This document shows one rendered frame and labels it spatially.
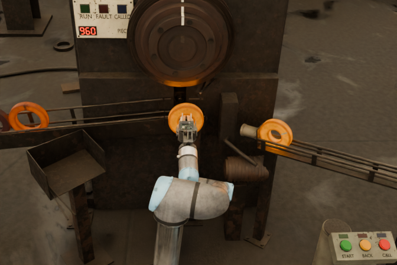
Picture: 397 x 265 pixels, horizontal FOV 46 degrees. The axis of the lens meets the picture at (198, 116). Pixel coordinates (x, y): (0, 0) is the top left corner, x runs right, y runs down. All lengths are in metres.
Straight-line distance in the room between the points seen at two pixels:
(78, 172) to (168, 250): 0.70
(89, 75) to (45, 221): 0.93
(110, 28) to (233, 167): 0.87
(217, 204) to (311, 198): 1.53
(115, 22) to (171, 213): 1.00
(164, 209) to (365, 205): 1.76
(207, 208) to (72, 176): 0.83
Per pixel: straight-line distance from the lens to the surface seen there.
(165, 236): 1.55
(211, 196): 1.45
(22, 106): 2.31
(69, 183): 2.08
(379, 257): 1.93
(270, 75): 2.30
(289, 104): 3.76
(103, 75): 2.26
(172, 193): 1.44
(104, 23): 2.15
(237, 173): 2.26
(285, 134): 2.13
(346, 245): 1.89
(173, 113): 1.97
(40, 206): 2.88
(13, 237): 2.75
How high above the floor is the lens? 1.97
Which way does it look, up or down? 34 degrees down
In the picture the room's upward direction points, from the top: 2 degrees clockwise
